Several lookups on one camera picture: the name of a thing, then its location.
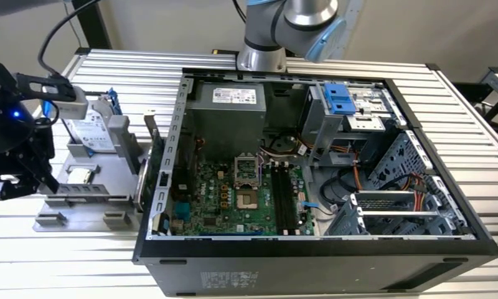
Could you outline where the metal socket cover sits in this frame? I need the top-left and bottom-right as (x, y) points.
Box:
(235, 152), (262, 187)

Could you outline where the aluminium side table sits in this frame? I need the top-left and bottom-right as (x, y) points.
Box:
(476, 66), (498, 140)

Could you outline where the silver drive cage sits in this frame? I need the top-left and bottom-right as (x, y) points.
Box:
(303, 81), (401, 168)

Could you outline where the grey power supply unit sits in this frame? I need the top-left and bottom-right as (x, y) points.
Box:
(187, 81), (268, 156)

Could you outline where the orange wire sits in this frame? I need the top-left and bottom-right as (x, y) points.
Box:
(352, 146), (363, 191)

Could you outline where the green motherboard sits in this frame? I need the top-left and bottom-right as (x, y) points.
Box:
(168, 160), (316, 237)

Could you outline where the grey parts rack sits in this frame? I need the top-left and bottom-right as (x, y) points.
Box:
(32, 115), (146, 233)

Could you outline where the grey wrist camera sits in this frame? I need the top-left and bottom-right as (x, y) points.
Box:
(51, 87), (90, 121)

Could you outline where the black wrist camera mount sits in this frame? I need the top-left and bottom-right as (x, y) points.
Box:
(0, 62), (76, 103)

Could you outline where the black cable loop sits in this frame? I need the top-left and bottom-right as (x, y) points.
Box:
(319, 176), (355, 213)

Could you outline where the black post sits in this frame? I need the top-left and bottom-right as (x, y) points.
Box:
(75, 0), (114, 50)

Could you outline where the CPU socket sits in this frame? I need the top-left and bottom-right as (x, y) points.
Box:
(238, 190), (262, 210)

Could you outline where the grey disk bay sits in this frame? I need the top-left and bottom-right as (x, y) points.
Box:
(327, 189), (469, 237)

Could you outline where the black RAM slot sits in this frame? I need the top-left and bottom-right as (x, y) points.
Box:
(278, 164), (292, 235)
(272, 164), (287, 235)
(282, 164), (296, 235)
(287, 164), (302, 235)

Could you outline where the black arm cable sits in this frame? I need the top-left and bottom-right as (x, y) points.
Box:
(36, 0), (103, 78)

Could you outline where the silver CPU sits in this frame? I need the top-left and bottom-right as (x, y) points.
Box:
(66, 168), (94, 185)

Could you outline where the green graphics card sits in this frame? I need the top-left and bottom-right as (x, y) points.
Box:
(135, 108), (167, 216)

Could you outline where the red yellow wire bundle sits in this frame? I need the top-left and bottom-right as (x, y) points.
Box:
(400, 173), (429, 213)

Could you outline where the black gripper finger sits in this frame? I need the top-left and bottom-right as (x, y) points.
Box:
(0, 175), (42, 202)
(19, 151), (63, 196)

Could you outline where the black PC case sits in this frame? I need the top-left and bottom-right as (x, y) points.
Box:
(131, 67), (498, 298)

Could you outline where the blue drive latch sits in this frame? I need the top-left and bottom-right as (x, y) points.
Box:
(322, 82), (356, 115)

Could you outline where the hard disk in blue carrier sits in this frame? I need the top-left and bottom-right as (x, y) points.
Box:
(42, 88), (124, 156)

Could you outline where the locking lever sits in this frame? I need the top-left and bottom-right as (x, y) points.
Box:
(255, 154), (264, 186)

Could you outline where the blue expansion slot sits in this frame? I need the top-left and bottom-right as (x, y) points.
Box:
(199, 229), (264, 237)

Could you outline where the purple white wire bundle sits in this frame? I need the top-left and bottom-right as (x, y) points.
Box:
(259, 145), (300, 163)

